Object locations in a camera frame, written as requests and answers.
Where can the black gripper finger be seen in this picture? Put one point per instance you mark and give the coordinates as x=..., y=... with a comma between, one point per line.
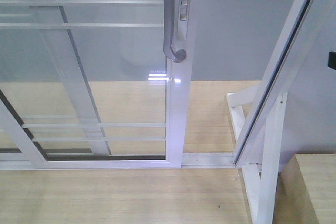
x=332, y=60

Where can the grey door pull handle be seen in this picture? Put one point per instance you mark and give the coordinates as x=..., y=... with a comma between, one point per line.
x=169, y=13

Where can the white framed sliding glass door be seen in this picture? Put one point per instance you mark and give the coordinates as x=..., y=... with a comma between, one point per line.
x=138, y=32

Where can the door lock plate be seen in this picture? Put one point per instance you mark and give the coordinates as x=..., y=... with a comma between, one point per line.
x=183, y=10

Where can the aluminium bottom door track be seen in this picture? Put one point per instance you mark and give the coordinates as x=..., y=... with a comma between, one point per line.
x=208, y=160

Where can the white fixed glass door panel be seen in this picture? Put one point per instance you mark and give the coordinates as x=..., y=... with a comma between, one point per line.
x=51, y=50

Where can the light wooden box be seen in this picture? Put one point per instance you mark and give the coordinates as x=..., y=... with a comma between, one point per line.
x=306, y=190

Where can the white wooden support brace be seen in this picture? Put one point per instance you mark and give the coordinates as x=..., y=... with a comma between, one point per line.
x=261, y=166

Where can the light wooden base platform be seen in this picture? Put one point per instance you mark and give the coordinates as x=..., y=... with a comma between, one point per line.
x=140, y=195

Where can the white door frame post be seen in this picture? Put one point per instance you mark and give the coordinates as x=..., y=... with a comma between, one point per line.
x=303, y=23

